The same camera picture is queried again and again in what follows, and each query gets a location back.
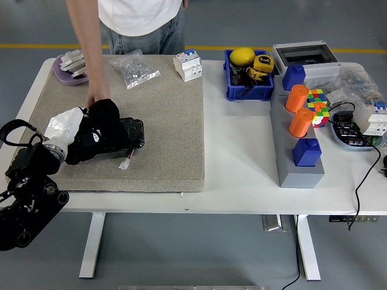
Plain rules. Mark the person's right hand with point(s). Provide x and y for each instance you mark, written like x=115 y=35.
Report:
x=98 y=90

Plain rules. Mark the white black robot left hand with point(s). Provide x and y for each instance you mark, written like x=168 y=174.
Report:
x=62 y=127

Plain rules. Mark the black panel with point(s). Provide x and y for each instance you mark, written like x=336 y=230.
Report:
x=133 y=133

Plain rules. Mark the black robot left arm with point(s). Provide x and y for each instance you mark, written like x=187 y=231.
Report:
x=27 y=205

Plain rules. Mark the person's right forearm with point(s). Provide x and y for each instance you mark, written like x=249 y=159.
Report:
x=87 y=45

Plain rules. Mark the table control panel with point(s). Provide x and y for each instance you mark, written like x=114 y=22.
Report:
x=353 y=219

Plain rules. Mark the white T-shaped plastic piece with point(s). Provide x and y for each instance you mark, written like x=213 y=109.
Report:
x=78 y=72

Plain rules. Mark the purple tray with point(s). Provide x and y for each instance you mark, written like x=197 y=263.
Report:
x=63 y=77

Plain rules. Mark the white comb-shaped plastic piece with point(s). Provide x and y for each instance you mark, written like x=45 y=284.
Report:
x=71 y=59

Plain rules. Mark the clear bag of metal nuts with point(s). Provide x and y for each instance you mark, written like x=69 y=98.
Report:
x=134 y=69

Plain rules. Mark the grey-brown mat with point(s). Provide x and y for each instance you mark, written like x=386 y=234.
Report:
x=169 y=136

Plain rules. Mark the person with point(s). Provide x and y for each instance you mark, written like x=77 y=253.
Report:
x=139 y=15

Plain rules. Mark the white circuit breaker orange label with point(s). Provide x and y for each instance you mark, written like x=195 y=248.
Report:
x=187 y=65

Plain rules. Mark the white table leg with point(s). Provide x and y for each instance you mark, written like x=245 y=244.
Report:
x=308 y=250
x=92 y=244

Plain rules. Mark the black tool in bin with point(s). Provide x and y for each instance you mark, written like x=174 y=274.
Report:
x=239 y=77

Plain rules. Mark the yellow round object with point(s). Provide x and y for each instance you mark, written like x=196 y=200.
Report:
x=242 y=56

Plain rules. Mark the blue plastic bin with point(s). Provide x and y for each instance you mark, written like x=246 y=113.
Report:
x=251 y=92

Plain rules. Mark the yellow tape measure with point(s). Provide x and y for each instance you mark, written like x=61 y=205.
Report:
x=261 y=68

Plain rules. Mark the blue block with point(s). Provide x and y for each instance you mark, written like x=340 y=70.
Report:
x=294 y=77
x=306 y=152

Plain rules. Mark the orange cylinder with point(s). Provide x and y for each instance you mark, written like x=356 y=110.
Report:
x=300 y=124
x=296 y=98

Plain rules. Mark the grey holder block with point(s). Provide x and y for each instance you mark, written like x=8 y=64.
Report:
x=299 y=178

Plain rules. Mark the metal floor plate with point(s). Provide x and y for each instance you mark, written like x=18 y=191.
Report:
x=273 y=223

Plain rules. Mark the colourful puzzle cube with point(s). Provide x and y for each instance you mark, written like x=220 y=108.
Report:
x=320 y=108

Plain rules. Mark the grey distribution box clear lid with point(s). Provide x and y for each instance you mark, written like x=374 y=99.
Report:
x=320 y=71

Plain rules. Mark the light blue tray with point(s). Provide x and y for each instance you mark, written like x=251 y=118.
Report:
x=338 y=137

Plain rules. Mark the black modules in tray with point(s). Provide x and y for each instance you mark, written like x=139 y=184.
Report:
x=347 y=130

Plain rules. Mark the clear bag of small parts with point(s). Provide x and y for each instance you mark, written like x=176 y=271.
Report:
x=356 y=83

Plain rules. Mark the white circuit breaker blue levers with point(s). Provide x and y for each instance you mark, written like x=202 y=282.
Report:
x=373 y=119

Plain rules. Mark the black plug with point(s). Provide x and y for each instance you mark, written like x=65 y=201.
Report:
x=384 y=166

